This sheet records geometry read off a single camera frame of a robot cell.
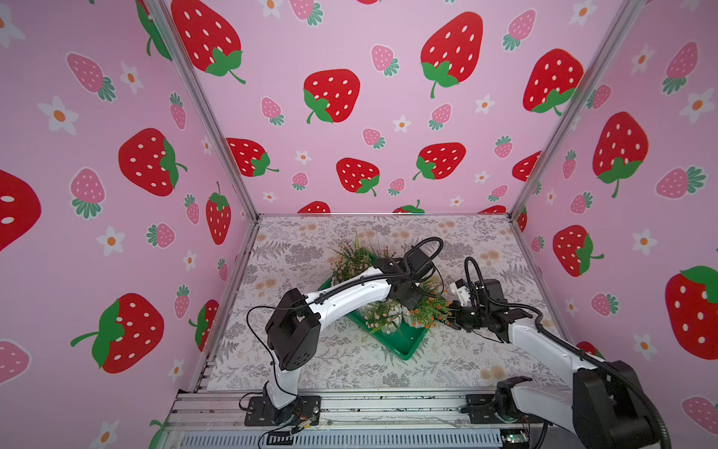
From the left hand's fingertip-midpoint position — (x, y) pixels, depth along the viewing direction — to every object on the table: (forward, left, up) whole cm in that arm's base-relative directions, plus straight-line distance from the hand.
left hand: (413, 295), depth 84 cm
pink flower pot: (+13, +21, 0) cm, 24 cm away
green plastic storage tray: (-12, +4, -7) cm, 14 cm away
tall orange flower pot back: (-9, -3, +8) cm, 12 cm away
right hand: (-6, -5, -4) cm, 9 cm away
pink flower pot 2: (-8, +9, +2) cm, 12 cm away
